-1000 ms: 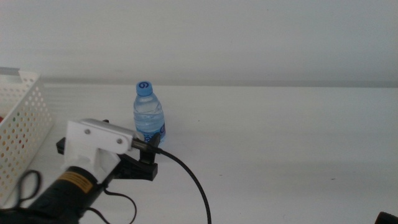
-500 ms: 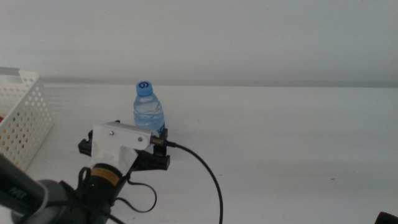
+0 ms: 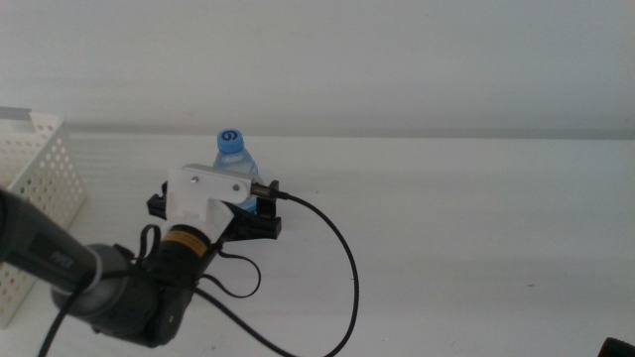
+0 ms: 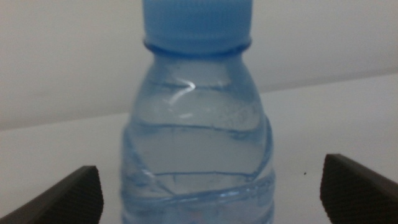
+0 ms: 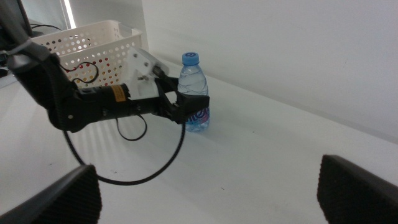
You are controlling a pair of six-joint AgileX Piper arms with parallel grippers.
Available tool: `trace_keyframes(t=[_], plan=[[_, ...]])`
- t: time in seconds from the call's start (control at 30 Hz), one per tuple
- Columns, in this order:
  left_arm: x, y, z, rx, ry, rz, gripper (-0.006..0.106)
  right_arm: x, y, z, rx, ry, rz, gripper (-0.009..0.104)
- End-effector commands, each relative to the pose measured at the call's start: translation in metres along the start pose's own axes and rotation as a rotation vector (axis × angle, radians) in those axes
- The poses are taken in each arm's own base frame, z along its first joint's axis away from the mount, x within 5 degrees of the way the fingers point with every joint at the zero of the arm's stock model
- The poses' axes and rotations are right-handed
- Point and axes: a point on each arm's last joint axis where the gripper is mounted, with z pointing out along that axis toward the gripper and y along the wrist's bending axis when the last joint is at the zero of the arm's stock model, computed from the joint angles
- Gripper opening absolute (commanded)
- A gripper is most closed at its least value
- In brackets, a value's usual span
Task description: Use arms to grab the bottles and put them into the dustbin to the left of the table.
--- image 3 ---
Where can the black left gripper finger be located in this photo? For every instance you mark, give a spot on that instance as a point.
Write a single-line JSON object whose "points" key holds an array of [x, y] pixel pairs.
{"points": [[268, 208], [165, 189]]}

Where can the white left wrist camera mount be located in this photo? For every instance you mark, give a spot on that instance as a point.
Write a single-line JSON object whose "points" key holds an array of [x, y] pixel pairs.
{"points": [[198, 198]]}

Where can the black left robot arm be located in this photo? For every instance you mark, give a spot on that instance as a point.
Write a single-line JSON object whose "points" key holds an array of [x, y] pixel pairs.
{"points": [[35, 243]]}

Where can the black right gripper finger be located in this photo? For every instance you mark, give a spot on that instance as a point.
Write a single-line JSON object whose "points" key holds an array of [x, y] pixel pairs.
{"points": [[620, 348]]}

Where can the white perforated plastic basket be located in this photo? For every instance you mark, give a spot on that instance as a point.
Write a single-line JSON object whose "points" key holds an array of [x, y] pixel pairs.
{"points": [[49, 124]]}

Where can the clear water bottle blue cap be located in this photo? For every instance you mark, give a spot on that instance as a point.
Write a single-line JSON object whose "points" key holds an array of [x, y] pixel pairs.
{"points": [[230, 156]]}

